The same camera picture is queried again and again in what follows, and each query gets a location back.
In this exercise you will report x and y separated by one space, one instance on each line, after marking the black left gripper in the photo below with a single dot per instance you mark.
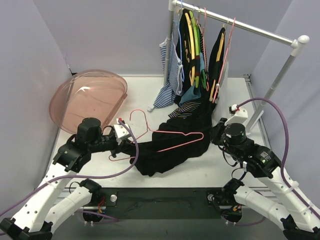
119 146

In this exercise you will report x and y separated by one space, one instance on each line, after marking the light blue hanger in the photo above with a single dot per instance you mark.
182 74

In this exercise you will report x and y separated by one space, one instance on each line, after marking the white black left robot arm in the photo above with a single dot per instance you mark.
39 218

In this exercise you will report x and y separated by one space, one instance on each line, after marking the teal garment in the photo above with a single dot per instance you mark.
192 93

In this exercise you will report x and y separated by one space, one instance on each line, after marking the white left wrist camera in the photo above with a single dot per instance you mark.
120 131

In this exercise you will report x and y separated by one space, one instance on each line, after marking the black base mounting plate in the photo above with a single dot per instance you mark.
198 203

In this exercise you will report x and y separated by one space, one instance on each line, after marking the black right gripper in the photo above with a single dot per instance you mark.
216 132

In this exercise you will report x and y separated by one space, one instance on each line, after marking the black hanging garment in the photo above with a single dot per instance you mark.
201 121

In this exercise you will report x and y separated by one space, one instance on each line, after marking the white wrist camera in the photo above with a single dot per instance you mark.
238 115
120 131

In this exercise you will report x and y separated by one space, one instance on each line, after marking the pink wire hanger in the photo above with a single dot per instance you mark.
148 129

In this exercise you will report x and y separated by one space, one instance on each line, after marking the black multicolour striped garment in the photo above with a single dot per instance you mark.
187 109

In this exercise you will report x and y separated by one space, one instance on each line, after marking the pink hanger with garment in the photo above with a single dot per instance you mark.
226 53

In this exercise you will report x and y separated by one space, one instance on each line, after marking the green hanger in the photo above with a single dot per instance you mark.
200 80

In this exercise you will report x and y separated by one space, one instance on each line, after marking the blue white striped top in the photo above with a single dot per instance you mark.
174 85

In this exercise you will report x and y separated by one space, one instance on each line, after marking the yellow hanger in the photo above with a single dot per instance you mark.
215 61
192 50

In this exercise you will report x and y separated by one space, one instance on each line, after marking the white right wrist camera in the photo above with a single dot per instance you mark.
238 115

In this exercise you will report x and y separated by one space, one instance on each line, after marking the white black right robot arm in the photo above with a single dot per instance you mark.
293 214

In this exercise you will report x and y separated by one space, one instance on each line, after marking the pink translucent plastic basin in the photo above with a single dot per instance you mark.
89 94

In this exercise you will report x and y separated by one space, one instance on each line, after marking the white clothes rack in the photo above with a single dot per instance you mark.
246 47

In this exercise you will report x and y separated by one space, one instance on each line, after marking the black tank top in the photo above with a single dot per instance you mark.
156 157

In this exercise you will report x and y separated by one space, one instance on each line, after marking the aluminium frame rail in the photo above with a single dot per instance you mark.
164 193

